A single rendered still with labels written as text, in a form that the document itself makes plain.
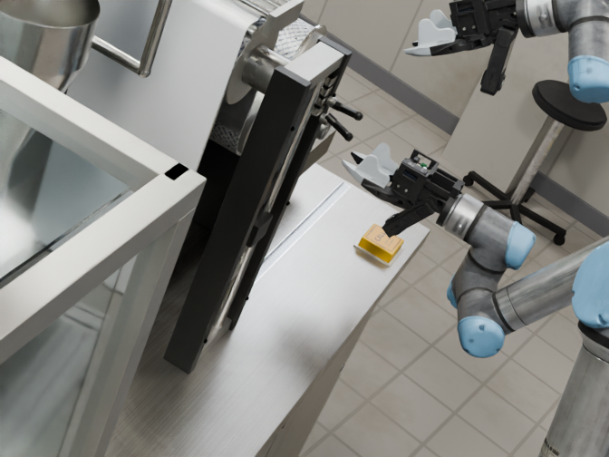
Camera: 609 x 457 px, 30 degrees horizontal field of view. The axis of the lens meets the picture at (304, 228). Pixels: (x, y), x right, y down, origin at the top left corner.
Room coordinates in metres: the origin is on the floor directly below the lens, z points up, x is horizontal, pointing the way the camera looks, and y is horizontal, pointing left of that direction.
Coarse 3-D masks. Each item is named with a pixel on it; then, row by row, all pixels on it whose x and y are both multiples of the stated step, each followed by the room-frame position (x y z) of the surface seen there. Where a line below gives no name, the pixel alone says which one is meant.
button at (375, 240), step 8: (376, 224) 1.91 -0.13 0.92; (368, 232) 1.87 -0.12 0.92; (376, 232) 1.88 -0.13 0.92; (384, 232) 1.90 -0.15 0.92; (360, 240) 1.85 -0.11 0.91; (368, 240) 1.85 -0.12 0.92; (376, 240) 1.86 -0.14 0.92; (384, 240) 1.87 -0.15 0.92; (392, 240) 1.88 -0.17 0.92; (400, 240) 1.89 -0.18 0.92; (368, 248) 1.84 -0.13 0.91; (376, 248) 1.84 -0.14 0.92; (384, 248) 1.84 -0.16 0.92; (392, 248) 1.85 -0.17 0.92; (400, 248) 1.90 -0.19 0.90; (376, 256) 1.84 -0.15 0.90; (384, 256) 1.84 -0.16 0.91; (392, 256) 1.84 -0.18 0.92
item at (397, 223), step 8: (416, 208) 1.75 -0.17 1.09; (424, 208) 1.75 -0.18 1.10; (392, 216) 1.78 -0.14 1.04; (400, 216) 1.76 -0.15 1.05; (408, 216) 1.75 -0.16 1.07; (416, 216) 1.75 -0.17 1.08; (424, 216) 1.75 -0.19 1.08; (384, 224) 1.77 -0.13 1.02; (392, 224) 1.76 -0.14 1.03; (400, 224) 1.75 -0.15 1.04; (408, 224) 1.75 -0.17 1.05; (392, 232) 1.76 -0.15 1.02; (400, 232) 1.76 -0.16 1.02
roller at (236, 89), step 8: (256, 40) 1.51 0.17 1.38; (264, 40) 1.54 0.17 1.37; (272, 40) 1.57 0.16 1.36; (248, 48) 1.49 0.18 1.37; (272, 48) 1.59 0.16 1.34; (240, 56) 1.47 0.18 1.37; (248, 56) 1.50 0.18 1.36; (240, 64) 1.48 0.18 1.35; (240, 72) 1.49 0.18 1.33; (232, 80) 1.47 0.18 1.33; (240, 80) 1.50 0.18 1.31; (232, 88) 1.48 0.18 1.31; (240, 88) 1.51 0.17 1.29; (248, 88) 1.55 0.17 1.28; (224, 96) 1.47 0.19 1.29; (232, 96) 1.49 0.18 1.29; (240, 96) 1.53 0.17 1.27
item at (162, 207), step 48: (48, 96) 0.80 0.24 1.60; (96, 144) 0.77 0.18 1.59; (144, 144) 0.79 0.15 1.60; (144, 192) 0.73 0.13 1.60; (192, 192) 0.76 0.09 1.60; (96, 240) 0.65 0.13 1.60; (144, 240) 0.69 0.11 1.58; (48, 288) 0.58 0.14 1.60; (144, 288) 0.75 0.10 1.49; (0, 336) 0.52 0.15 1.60; (144, 336) 0.77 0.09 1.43; (96, 432) 0.75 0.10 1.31
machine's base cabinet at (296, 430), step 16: (352, 336) 1.87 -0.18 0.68; (336, 368) 1.88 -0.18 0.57; (320, 384) 1.76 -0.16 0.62; (304, 400) 1.65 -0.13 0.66; (320, 400) 1.88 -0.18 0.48; (304, 416) 1.77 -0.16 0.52; (288, 432) 1.64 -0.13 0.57; (304, 432) 1.89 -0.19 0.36; (272, 448) 1.54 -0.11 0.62; (288, 448) 1.76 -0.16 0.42
